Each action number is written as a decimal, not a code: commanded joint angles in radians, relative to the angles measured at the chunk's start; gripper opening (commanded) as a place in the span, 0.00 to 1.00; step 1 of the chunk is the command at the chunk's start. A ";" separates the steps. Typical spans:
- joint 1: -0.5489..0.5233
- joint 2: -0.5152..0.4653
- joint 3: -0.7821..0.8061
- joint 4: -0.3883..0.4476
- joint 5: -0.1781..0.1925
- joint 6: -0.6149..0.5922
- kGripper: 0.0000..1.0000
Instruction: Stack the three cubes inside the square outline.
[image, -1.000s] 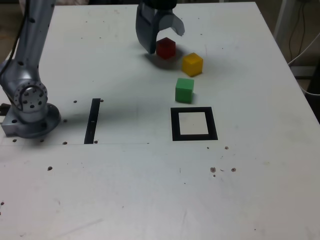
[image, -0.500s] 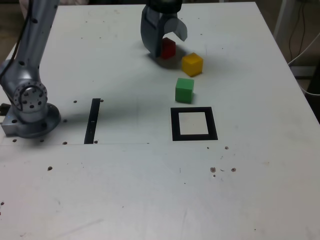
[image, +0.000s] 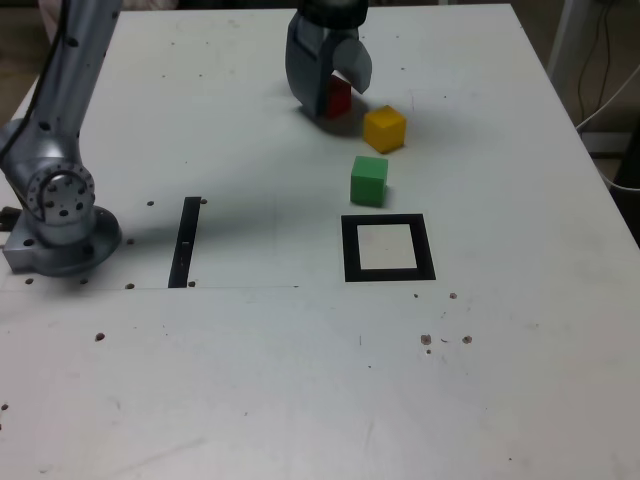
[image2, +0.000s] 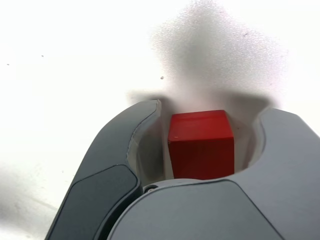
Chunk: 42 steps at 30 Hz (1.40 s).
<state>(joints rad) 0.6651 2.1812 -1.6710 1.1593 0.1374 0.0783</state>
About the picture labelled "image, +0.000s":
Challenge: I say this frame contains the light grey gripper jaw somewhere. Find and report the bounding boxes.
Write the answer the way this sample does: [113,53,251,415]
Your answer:
[332,37,374,97]

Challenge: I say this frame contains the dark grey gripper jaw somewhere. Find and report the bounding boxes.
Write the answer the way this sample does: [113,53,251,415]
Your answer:
[285,13,335,119]

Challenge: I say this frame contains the red cube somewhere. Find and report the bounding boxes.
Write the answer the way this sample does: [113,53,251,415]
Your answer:
[322,74,352,120]

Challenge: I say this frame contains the yellow cube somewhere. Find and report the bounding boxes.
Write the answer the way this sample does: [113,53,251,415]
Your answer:
[363,104,407,155]

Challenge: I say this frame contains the green cube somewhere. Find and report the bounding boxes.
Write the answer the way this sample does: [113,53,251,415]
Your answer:
[349,154,390,207]

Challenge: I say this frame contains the black tape square outline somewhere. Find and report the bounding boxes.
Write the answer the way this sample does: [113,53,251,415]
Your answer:
[340,213,437,284]

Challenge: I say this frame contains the black tape strip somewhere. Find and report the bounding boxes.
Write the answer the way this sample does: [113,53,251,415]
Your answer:
[167,195,203,290]

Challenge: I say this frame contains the grey box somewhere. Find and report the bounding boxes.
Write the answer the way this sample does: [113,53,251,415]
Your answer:
[582,130,640,157]

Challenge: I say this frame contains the white metal post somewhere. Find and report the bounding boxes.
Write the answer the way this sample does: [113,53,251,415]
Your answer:
[547,0,601,76]

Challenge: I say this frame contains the black cable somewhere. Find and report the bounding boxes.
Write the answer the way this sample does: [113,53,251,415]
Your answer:
[577,0,616,126]

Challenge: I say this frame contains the white cable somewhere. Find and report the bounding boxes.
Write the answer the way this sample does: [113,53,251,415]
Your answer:
[574,64,640,131]

